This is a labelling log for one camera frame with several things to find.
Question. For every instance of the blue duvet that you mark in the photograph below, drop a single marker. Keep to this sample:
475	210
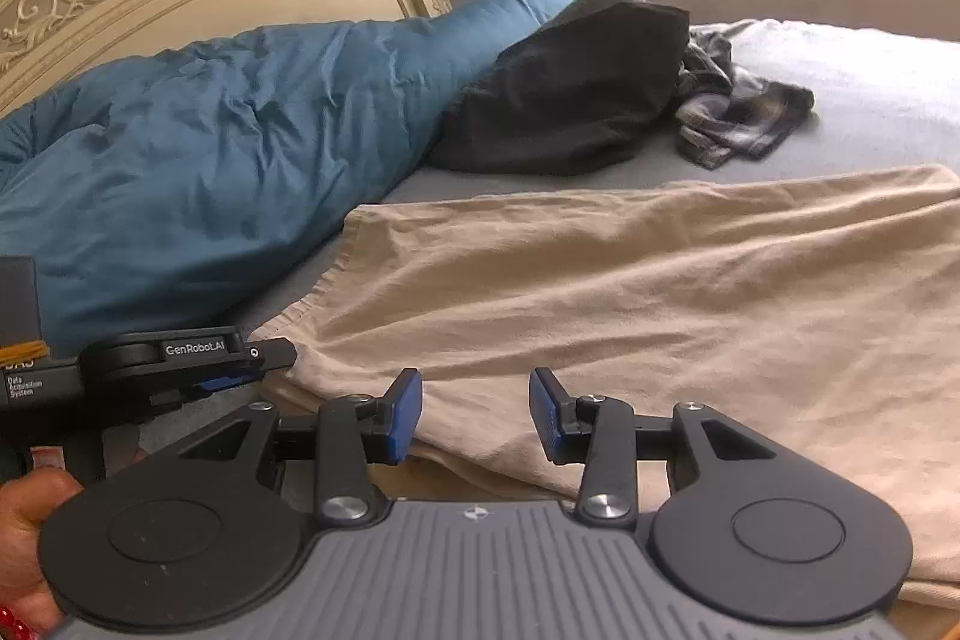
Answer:
225	160

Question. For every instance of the dark grey pillow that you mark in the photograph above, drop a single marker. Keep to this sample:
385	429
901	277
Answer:
570	85

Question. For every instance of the beige pants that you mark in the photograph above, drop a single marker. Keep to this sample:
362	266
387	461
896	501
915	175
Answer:
637	310

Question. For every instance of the person's left hand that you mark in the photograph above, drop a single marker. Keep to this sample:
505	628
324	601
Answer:
30	535

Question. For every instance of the grey bed sheet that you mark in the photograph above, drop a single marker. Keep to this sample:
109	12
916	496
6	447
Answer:
862	85

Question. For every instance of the grey plaid shorts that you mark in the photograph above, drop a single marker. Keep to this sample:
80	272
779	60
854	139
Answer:
735	115

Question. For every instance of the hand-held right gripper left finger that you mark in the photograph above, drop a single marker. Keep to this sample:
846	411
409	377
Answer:
403	415

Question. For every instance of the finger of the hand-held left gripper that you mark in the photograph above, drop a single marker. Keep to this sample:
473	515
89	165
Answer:
217	383
270	353

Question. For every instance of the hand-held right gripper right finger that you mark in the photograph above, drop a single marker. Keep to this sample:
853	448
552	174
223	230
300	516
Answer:
546	415

